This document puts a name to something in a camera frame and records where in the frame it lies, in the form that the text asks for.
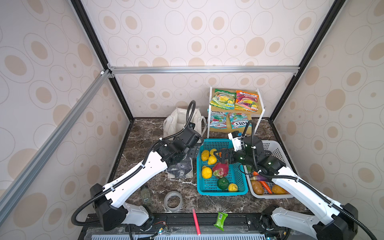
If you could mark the green wrapped snack packet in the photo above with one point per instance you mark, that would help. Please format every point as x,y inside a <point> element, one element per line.
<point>221,218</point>

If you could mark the green yellow snack bag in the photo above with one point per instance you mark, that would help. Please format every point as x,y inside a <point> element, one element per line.
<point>223,99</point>

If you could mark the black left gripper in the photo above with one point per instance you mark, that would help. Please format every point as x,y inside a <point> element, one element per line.
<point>194,149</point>

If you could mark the green bell pepper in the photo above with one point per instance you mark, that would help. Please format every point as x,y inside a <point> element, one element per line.
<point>223,183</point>

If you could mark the small yellow pear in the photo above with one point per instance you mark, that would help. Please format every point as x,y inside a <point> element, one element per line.
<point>213,151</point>

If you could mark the yellow round lemon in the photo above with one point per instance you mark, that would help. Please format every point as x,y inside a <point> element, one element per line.
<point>206,172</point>

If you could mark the clear tape roll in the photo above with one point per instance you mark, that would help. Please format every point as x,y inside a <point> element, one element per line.
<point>173,201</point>

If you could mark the pink orange snack bag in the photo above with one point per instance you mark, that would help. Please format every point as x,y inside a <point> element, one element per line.
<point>246,101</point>

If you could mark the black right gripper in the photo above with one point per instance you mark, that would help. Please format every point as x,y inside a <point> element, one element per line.
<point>230,151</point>

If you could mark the white wooden two-tier shelf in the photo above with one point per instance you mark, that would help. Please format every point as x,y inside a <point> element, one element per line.
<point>258,114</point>

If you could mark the purple eggplant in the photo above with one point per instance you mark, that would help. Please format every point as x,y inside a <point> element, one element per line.
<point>259,178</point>

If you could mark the orange carrot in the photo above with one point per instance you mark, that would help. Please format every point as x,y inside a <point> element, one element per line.
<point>264,184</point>

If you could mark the brown potato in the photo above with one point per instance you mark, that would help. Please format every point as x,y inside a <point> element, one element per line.
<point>257,187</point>

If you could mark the red green candy bag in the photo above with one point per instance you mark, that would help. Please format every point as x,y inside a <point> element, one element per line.
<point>218,120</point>

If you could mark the white plastic basket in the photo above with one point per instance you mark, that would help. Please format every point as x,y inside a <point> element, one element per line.
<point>277,151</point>

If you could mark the yellow orange mango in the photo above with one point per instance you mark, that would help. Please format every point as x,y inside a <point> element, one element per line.
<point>278,190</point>

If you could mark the small glass spice jar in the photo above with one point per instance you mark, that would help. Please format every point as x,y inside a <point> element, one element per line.
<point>146,195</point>

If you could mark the white canvas grocery bag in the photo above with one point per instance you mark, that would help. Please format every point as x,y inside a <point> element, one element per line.
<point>175,123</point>

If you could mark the pink dragon fruit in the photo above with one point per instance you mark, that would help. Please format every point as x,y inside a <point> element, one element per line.
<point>220,170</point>

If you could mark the pink pen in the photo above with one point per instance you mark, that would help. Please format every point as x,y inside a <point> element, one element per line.
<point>196,222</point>

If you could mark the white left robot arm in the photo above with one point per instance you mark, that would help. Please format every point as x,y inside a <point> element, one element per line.
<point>112,209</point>

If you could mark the small yellow fruit front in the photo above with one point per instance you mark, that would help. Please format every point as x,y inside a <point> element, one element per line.
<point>233,188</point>

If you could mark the wrinkled yellow lemon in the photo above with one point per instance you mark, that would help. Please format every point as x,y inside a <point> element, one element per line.
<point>205,155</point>

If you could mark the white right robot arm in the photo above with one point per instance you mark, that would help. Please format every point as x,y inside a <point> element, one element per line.
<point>329,220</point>

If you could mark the green Fox's candy bag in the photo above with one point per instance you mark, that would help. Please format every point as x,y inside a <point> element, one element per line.
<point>238,120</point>

